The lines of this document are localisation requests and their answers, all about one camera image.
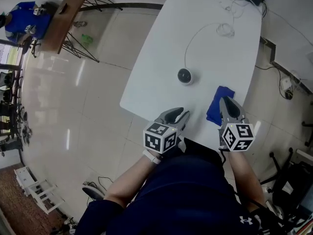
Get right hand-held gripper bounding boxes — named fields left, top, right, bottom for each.
left=218, top=96, right=255, bottom=152

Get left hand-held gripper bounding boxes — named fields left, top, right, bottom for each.
left=143, top=107, right=191, bottom=154

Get blue cloth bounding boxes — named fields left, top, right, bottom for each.
left=206, top=86, right=236, bottom=126

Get small round black-white device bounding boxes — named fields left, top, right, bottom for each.
left=177, top=68, right=196, bottom=86

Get person's right forearm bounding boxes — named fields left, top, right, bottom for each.
left=228, top=150, right=266, bottom=207

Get person's left forearm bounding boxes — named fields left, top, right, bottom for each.
left=104, top=153, right=162, bottom=208

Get white wristband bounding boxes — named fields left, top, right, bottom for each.
left=142, top=150, right=162, bottom=165

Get white floor junction box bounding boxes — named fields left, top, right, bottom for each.
left=280, top=77, right=293, bottom=91

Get black office chair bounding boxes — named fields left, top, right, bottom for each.
left=302, top=120, right=313, bottom=146
left=260, top=147, right=313, bottom=205

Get person's navy shirt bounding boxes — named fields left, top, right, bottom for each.
left=74, top=137, right=287, bottom=235

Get wooden table with black legs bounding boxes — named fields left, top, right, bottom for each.
left=40, top=0, right=123, bottom=63

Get white shelf rack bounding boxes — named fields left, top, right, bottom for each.
left=13, top=166, right=66, bottom=214

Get black metal rack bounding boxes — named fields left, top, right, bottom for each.
left=0, top=70, right=32, bottom=154

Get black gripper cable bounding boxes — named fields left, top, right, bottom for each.
left=219, top=148, right=287, bottom=227

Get thin white cable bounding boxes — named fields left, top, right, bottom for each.
left=184, top=22, right=235, bottom=70

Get tangled white cables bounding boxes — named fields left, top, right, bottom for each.
left=212, top=0, right=245, bottom=18

